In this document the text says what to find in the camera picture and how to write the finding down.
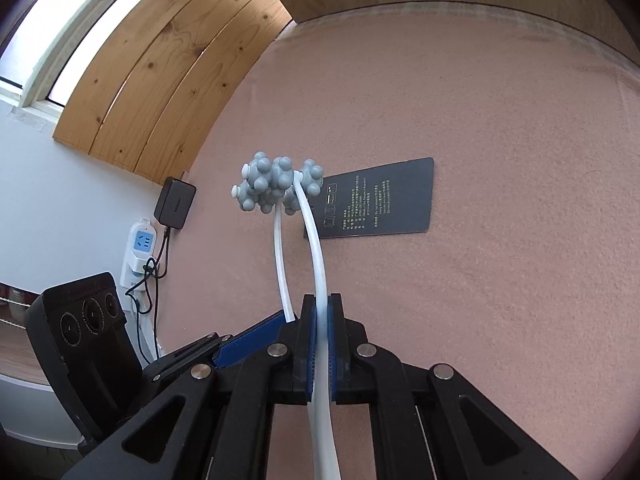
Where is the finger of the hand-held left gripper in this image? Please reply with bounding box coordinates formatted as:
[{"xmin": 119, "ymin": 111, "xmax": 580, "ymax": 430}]
[{"xmin": 142, "ymin": 310, "xmax": 301, "ymax": 384}]

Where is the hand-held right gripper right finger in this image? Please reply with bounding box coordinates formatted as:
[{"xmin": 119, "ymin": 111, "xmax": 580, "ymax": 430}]
[{"xmin": 327, "ymin": 293, "xmax": 576, "ymax": 480}]

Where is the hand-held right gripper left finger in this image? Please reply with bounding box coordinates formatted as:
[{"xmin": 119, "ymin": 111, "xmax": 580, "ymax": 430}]
[{"xmin": 62, "ymin": 295, "xmax": 319, "ymax": 480}]

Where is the white massager with grey balls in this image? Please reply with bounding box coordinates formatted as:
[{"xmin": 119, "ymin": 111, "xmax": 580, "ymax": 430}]
[{"xmin": 231, "ymin": 151, "xmax": 343, "ymax": 480}]

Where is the white power strip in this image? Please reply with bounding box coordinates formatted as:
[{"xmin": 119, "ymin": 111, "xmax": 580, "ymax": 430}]
[{"xmin": 120, "ymin": 218, "xmax": 167, "ymax": 356}]

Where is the pink tablecloth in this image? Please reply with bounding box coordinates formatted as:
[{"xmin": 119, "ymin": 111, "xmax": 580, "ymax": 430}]
[{"xmin": 150, "ymin": 2, "xmax": 640, "ymax": 480}]

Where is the dark grey printed card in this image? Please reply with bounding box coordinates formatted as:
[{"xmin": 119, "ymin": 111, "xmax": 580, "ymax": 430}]
[{"xmin": 303, "ymin": 157, "xmax": 435, "ymax": 239}]

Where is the black power adapter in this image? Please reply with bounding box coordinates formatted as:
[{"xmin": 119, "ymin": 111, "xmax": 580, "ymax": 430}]
[{"xmin": 154, "ymin": 176, "xmax": 197, "ymax": 231}]

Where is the pine plank board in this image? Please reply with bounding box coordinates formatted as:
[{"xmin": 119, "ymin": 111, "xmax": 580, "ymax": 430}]
[{"xmin": 52, "ymin": 0, "xmax": 294, "ymax": 177}]

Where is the black power cable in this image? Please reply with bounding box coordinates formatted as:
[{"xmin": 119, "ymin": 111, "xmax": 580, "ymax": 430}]
[{"xmin": 125, "ymin": 227, "xmax": 174, "ymax": 366}]

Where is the white window frame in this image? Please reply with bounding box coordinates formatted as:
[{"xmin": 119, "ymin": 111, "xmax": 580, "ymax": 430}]
[{"xmin": 0, "ymin": 0, "xmax": 168, "ymax": 111}]

